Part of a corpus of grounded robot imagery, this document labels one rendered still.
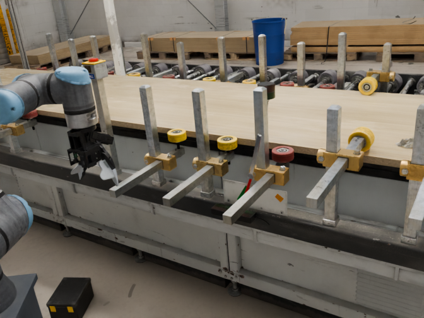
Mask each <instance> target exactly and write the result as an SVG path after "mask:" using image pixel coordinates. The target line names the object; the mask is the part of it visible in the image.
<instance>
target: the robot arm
mask: <svg viewBox="0 0 424 318"><path fill-rule="evenodd" d="M54 104H62V106H63V110H64V115H65V118H66V123H67V126H68V128H71V130H70V131H68V132H67V133H68V138H69V144H70V147H71V148H70V149H68V150H67V151H68V157H69V161H70V165H71V166H72V165H74V164H75V163H77V166H76V167H75V168H74V169H72V171H71V175H72V174H76V173H78V175H79V179H80V180H82V178H83V177H84V176H85V171H86V169H87V168H90V167H94V166H95V165H96V164H97V162H99V163H98V164H99V166H100V168H101V169H102V171H101V173H100V177H101V179H102V180H107V179H112V180H113V182H114V184H115V185H116V186H118V185H119V182H118V178H117V172H116V169H115V165H114V162H113V159H112V157H111V156H110V154H109V153H108V152H107V151H106V149H105V148H104V146H103V145H102V144H104V145H105V144H106V145H109V144H112V143H113V140H114V137H112V136H110V135H109V134H106V133H105V134H104V133H99V132H96V131H94V130H95V129H96V128H97V127H96V124H97V123H98V116H97V110H96V107H95V101H94V97H93V91H92V87H91V79H90V76H89V73H88V70H87V69H85V68H83V67H79V66H71V67H69V66H68V67H63V68H58V69H56V70H55V72H54V73H37V74H30V73H25V74H20V75H18V76H16V77H15V78H14V79H13V81H12V83H10V84H7V85H0V124H1V125H4V124H9V123H12V122H15V121H17V120H18V119H19V118H21V117H23V116H24V115H26V114H27V113H29V112H31V111H33V110H35V109H36V108H38V107H40V106H41V105H54ZM70 153H73V156H74V160H73V161H71V157H70ZM100 160H102V161H100ZM32 223H33V212H32V209H31V207H30V206H29V205H28V203H27V202H26V201H25V200H24V199H23V198H21V197H19V196H17V195H10V194H8V195H6V194H5V193H4V192H3V191H2V190H0V259H1V258H2V257H3V256H4V255H5V254H6V253H7V252H8V251H9V250H10V249H11V248H12V247H13V246H14V245H15V244H16V243H17V242H18V241H19V239H21V238H22V237H23V236H24V235H25V234H26V233H27V231H28V229H29V228H30V227H31V225H32ZM15 298H16V288H15V285H14V283H13V282H12V281H11V280H10V279H9V278H8V277H7V276H6V275H5V274H4V273H3V270H2V268H1V265H0V314H1V313H2V312H4V311H5V310H6V309H7V308H8V307H9V306H10V305H11V304H12V303H13V302H14V300H15Z"/></svg>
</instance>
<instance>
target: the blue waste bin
mask: <svg viewBox="0 0 424 318"><path fill-rule="evenodd" d="M285 20H286V18H262V19H258V20H252V27H253V36H254V47H255V55H256V64H257V65H258V66H259V46H258V36H259V35H261V34H265V36H266V55H267V66H277V65H280V64H283V63H284V45H285V29H286V24H285Z"/></svg>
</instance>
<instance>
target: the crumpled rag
mask: <svg viewBox="0 0 424 318"><path fill-rule="evenodd" d="M413 140H414V137H412V138H409V139H408V138H406V139H402V140H401V141H400V142H398V143H395V144H396V146H404V147H405V148H412V147H413Z"/></svg>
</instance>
